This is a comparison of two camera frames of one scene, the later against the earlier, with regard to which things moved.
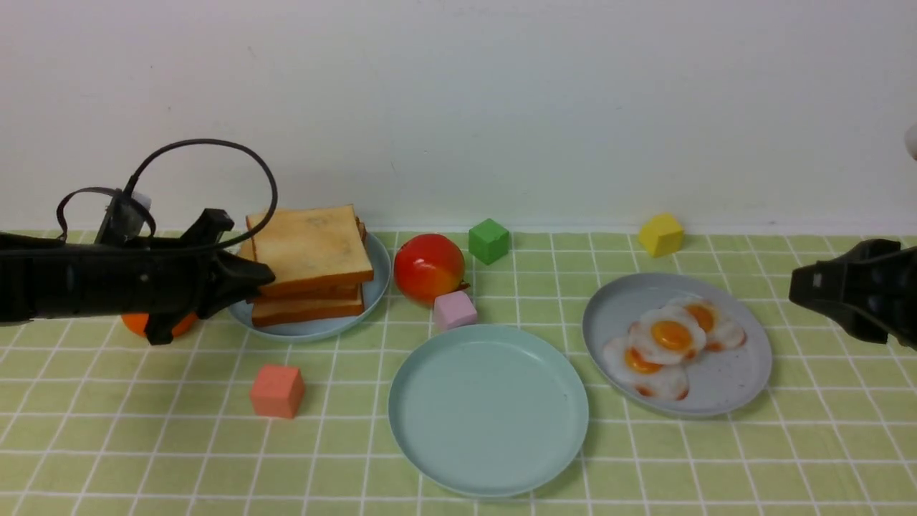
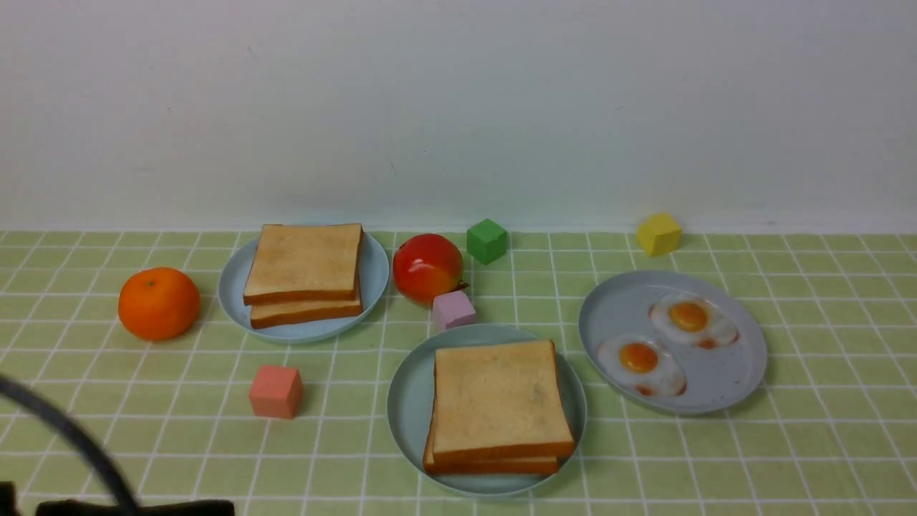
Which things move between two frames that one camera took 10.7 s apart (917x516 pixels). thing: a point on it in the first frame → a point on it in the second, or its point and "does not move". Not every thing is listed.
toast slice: x=311 y=248 → x=485 y=418
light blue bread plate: x=374 y=294 does not move
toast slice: x=279 y=311 does not move
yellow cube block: x=662 y=234 does not move
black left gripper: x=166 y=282 → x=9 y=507
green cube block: x=488 y=241 does not move
